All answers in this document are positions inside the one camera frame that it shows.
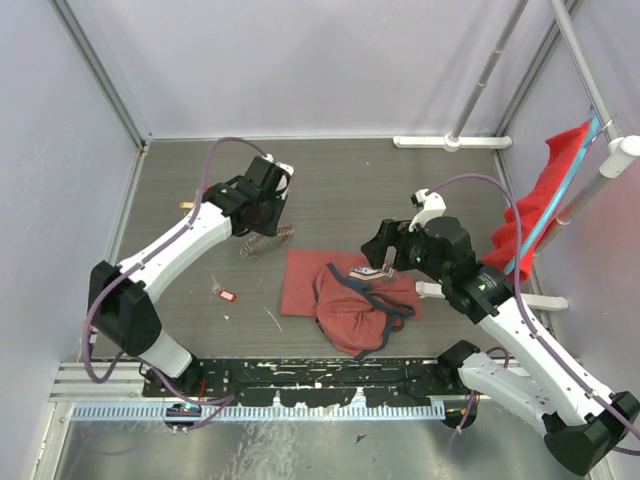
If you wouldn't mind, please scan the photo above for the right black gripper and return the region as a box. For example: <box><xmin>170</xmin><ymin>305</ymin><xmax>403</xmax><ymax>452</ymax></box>
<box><xmin>361</xmin><ymin>218</ymin><xmax>450</xmax><ymax>284</ymax></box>

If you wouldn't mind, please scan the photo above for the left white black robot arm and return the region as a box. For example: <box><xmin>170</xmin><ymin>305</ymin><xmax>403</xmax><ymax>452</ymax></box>
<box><xmin>87</xmin><ymin>155</ymin><xmax>294</xmax><ymax>396</ymax></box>

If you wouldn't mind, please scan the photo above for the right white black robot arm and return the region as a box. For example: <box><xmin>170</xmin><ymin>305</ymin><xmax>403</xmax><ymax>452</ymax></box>
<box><xmin>361</xmin><ymin>216</ymin><xmax>639</xmax><ymax>476</ymax></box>

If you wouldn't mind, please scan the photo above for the key with red tag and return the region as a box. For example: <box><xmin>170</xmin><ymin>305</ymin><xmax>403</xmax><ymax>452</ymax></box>
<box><xmin>211</xmin><ymin>276</ymin><xmax>237</xmax><ymax>303</ymax></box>

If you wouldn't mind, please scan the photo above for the dark red shirt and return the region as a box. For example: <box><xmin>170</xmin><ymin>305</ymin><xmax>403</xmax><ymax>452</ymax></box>
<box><xmin>280</xmin><ymin>249</ymin><xmax>422</xmax><ymax>359</ymax></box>

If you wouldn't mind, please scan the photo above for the teal clothes hanger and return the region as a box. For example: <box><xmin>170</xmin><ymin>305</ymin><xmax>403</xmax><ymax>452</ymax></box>
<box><xmin>503</xmin><ymin>108</ymin><xmax>613</xmax><ymax>281</ymax></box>

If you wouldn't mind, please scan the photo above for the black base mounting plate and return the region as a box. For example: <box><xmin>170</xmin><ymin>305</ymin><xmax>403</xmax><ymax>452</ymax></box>
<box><xmin>175</xmin><ymin>358</ymin><xmax>470</xmax><ymax>408</ymax></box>

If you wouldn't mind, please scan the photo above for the red cloth on hanger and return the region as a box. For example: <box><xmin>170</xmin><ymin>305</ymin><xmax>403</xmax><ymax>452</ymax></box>
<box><xmin>482</xmin><ymin>117</ymin><xmax>600</xmax><ymax>282</ymax></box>

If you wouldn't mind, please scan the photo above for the white grey clothes rack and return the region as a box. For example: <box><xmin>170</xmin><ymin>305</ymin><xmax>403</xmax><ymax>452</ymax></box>
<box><xmin>392</xmin><ymin>0</ymin><xmax>640</xmax><ymax>311</ymax></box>

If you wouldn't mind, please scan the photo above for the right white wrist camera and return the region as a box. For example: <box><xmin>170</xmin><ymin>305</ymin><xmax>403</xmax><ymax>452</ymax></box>
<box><xmin>408</xmin><ymin>189</ymin><xmax>446</xmax><ymax>232</ymax></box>

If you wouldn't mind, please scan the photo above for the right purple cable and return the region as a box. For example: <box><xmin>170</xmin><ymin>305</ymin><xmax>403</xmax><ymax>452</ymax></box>
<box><xmin>427</xmin><ymin>172</ymin><xmax>640</xmax><ymax>451</ymax></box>

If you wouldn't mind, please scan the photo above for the slotted cable duct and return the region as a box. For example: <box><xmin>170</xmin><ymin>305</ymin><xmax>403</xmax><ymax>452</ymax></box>
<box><xmin>70</xmin><ymin>401</ymin><xmax>446</xmax><ymax>421</ymax></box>

